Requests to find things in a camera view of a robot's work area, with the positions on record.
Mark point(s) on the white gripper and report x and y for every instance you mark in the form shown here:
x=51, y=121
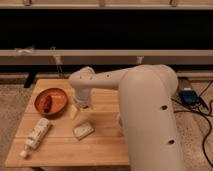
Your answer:
x=82, y=97

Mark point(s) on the orange ceramic bowl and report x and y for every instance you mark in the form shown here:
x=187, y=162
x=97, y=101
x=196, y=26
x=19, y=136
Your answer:
x=51, y=101

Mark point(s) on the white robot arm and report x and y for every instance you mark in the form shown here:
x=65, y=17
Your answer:
x=146, y=112

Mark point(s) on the small white packet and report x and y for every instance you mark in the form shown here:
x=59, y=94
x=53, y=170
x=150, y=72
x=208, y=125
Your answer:
x=83, y=130

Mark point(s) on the wooden table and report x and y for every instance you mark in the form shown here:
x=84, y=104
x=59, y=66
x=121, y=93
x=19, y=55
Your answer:
x=105, y=147

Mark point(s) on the white plastic bottle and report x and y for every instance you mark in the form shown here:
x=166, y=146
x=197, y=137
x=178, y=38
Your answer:
x=35, y=137

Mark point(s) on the blue power box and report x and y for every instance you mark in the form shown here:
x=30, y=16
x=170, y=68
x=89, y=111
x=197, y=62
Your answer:
x=189, y=97

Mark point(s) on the long wooden shelf rail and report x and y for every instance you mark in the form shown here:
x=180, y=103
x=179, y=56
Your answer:
x=109, y=57

